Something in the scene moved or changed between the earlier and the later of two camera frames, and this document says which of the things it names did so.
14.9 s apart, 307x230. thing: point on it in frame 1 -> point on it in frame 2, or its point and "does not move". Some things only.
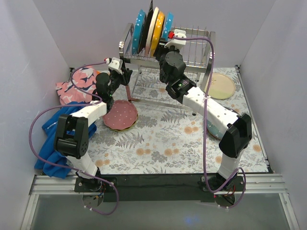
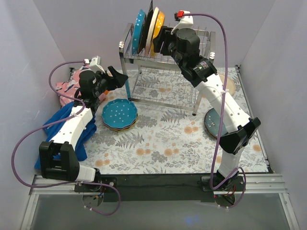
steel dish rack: x=146 y=84 does not move
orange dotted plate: x=158 y=32 does not move
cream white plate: x=150 y=35 does not move
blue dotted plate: x=168 y=26 -> x=120 y=113
